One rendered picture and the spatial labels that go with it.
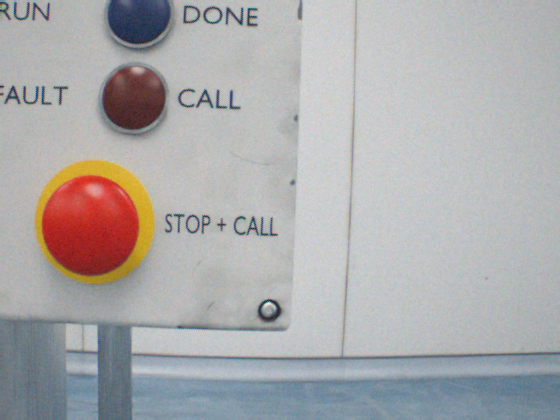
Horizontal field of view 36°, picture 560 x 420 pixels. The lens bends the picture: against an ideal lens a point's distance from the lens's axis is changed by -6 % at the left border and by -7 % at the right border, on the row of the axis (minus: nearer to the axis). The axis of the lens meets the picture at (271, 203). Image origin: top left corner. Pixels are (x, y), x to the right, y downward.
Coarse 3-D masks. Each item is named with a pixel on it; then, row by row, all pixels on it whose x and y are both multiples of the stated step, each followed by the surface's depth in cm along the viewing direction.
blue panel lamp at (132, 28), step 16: (112, 0) 36; (128, 0) 36; (144, 0) 36; (160, 0) 36; (112, 16) 36; (128, 16) 36; (144, 16) 36; (160, 16) 36; (128, 32) 36; (144, 32) 36; (160, 32) 37
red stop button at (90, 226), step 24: (72, 192) 34; (96, 192) 34; (120, 192) 35; (48, 216) 34; (72, 216) 34; (96, 216) 34; (120, 216) 35; (48, 240) 35; (72, 240) 34; (96, 240) 34; (120, 240) 35; (72, 264) 35; (96, 264) 35; (120, 264) 35
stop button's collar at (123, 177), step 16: (96, 160) 37; (64, 176) 37; (112, 176) 37; (128, 176) 37; (48, 192) 37; (128, 192) 37; (144, 192) 37; (144, 208) 37; (144, 224) 37; (208, 224) 38; (224, 224) 38; (256, 224) 38; (144, 240) 37; (48, 256) 37; (144, 256) 37; (64, 272) 37; (112, 272) 37; (128, 272) 37
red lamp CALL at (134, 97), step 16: (112, 80) 36; (128, 80) 36; (144, 80) 36; (160, 80) 37; (112, 96) 36; (128, 96) 36; (144, 96) 36; (160, 96) 37; (112, 112) 36; (128, 112) 36; (144, 112) 37; (160, 112) 37; (128, 128) 37
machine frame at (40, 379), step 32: (0, 320) 43; (0, 352) 43; (32, 352) 43; (64, 352) 48; (128, 352) 154; (0, 384) 43; (32, 384) 43; (64, 384) 48; (128, 384) 154; (0, 416) 43; (32, 416) 43; (64, 416) 48; (128, 416) 154
